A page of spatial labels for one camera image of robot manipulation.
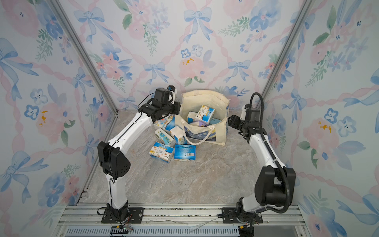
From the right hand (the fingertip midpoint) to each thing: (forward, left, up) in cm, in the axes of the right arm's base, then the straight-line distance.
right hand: (234, 118), depth 87 cm
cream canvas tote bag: (-8, +25, -4) cm, 26 cm away
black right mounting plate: (-47, +6, -20) cm, 51 cm away
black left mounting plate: (-47, +53, -20) cm, 74 cm away
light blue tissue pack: (+7, +10, -10) cm, 16 cm away
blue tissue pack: (-14, +29, -15) cm, 36 cm away
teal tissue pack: (-6, +42, -12) cm, 44 cm away
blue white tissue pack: (+10, +26, -8) cm, 29 cm away
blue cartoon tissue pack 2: (-14, +44, -14) cm, 48 cm away
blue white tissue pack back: (-5, +34, -8) cm, 35 cm away
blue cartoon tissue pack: (+5, +17, -2) cm, 18 cm away
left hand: (+4, +31, +7) cm, 32 cm away
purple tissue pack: (-4, +19, 0) cm, 19 cm away
